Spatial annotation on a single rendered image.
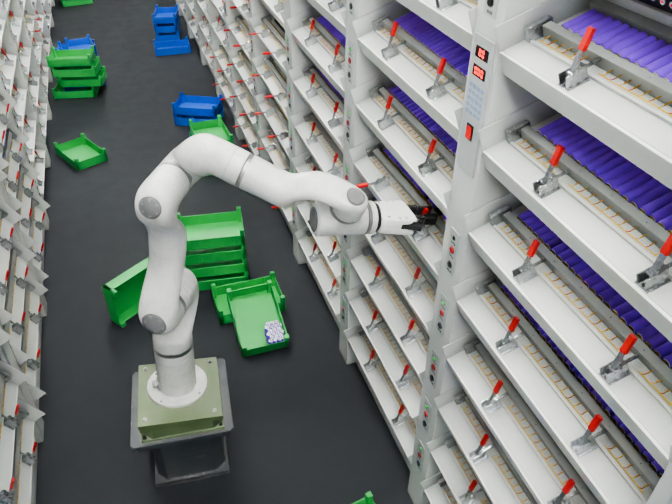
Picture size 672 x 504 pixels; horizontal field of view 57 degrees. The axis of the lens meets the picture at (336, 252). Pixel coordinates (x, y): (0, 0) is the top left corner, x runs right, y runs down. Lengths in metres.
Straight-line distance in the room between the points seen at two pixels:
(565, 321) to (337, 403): 1.44
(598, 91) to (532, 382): 0.60
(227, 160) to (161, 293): 0.46
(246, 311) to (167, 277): 1.06
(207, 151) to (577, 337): 0.90
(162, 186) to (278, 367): 1.25
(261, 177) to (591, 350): 0.82
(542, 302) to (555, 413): 0.23
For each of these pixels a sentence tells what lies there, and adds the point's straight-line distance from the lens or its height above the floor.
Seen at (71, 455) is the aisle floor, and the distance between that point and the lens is 2.53.
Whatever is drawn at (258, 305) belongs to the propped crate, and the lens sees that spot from 2.80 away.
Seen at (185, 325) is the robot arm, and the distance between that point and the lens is 1.95.
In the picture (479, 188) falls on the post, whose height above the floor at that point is 1.26.
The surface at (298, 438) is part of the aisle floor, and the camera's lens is 2.40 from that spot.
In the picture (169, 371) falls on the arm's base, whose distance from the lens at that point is 2.01.
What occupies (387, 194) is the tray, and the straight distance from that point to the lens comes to 1.86.
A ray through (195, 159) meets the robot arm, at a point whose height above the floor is 1.21.
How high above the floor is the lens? 1.94
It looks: 37 degrees down
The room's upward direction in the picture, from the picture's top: 1 degrees clockwise
